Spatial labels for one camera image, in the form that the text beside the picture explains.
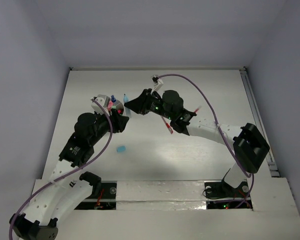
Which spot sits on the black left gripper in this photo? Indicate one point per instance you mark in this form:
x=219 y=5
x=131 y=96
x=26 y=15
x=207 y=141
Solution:
x=117 y=120

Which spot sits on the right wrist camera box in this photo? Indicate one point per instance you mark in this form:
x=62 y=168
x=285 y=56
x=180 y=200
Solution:
x=157 y=83

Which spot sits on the foil covered front beam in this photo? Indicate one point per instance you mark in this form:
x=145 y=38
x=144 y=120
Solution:
x=171 y=195

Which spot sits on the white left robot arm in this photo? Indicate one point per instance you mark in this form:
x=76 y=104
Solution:
x=41 y=214

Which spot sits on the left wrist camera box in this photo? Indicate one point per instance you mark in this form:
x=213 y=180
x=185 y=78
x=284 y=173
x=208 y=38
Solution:
x=100 y=101

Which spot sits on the blue eraser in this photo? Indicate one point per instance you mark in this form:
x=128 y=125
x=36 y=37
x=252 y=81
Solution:
x=121 y=149

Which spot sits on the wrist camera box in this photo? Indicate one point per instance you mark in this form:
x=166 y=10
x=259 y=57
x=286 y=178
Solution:
x=157 y=83
x=100 y=101

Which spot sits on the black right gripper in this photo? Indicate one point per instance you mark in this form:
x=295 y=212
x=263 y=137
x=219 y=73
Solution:
x=140 y=104

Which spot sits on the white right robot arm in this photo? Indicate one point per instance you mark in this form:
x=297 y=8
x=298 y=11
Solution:
x=245 y=143

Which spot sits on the aluminium side rail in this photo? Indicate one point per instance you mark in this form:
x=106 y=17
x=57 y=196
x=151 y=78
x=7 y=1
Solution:
x=273 y=168

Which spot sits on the red gel pen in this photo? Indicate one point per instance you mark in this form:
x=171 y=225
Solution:
x=167 y=125

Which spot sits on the pink crayon bottle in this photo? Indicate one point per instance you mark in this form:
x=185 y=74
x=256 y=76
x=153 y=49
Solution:
x=110 y=105

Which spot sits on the blue capped glue bottle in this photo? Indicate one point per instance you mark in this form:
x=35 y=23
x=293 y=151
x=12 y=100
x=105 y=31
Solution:
x=113 y=99

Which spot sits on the white round pen holder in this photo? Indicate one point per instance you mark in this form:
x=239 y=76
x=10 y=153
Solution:
x=119 y=106

